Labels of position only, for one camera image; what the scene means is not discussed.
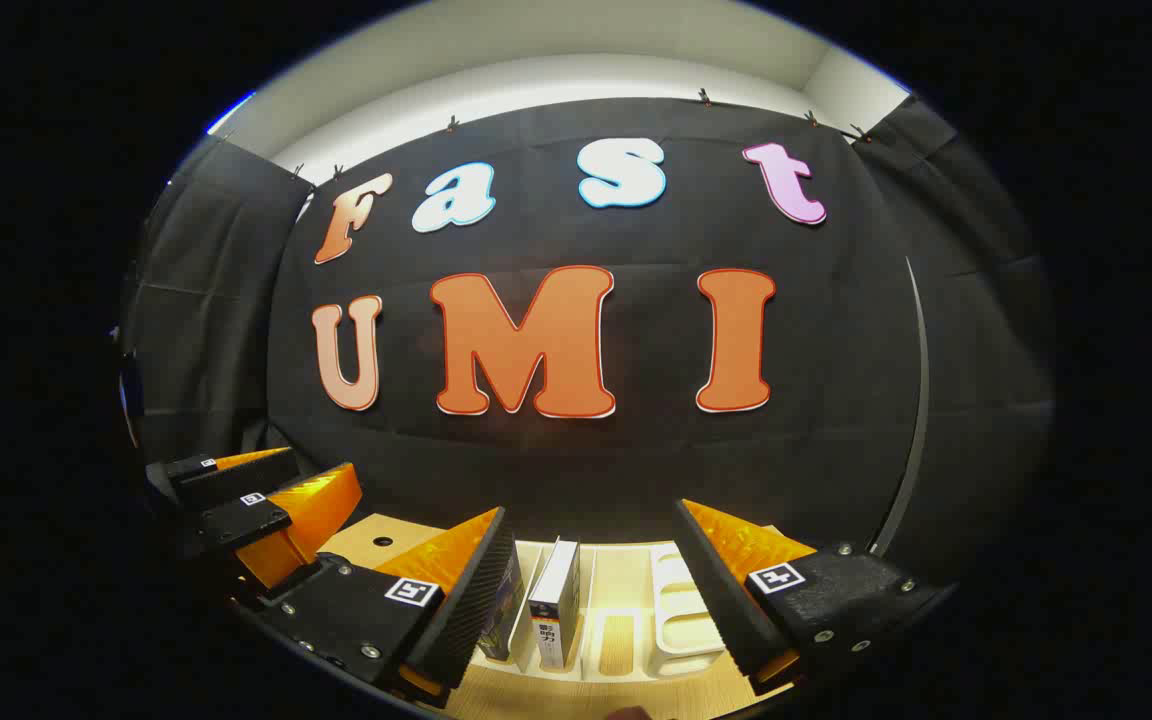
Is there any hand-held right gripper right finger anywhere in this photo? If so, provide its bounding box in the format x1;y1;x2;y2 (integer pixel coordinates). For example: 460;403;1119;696
674;498;947;696

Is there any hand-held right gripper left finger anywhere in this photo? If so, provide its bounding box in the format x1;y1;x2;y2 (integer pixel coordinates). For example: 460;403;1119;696
261;506;517;706

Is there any blue cover book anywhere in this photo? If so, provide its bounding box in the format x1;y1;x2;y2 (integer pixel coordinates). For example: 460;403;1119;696
476;540;527;663

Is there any white plastic bookshelf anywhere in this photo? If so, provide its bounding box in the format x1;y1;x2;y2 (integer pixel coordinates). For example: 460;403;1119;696
466;540;737;683

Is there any white spine book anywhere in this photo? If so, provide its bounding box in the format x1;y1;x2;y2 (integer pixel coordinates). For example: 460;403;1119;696
528;537;582;671

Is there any grey curved pole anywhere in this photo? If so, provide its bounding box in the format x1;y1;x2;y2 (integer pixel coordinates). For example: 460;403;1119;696
871;255;929;556

